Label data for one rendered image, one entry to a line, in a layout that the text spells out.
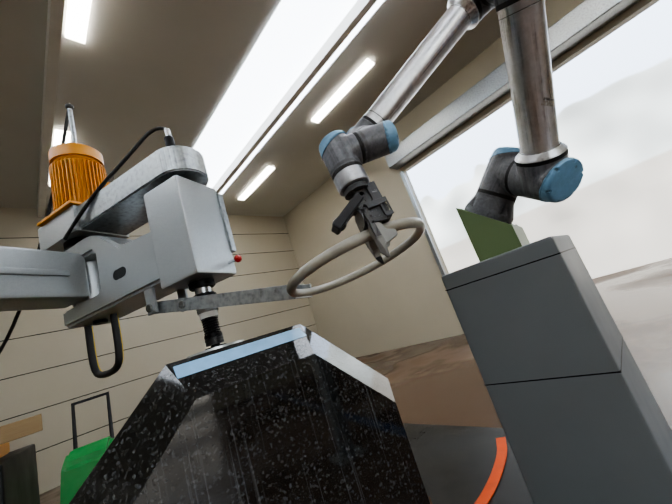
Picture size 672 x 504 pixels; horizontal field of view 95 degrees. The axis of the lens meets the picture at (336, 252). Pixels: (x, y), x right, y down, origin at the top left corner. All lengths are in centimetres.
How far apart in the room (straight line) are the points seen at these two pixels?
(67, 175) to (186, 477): 165
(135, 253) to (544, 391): 160
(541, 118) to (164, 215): 136
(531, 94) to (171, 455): 126
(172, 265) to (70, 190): 85
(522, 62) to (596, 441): 114
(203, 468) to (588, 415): 107
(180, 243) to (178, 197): 18
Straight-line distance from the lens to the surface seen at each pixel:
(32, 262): 175
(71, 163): 212
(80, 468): 276
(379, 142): 89
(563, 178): 125
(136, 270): 151
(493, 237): 132
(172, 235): 135
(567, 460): 138
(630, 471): 136
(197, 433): 72
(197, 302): 131
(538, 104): 119
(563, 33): 547
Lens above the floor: 80
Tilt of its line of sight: 13 degrees up
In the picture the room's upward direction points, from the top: 19 degrees counter-clockwise
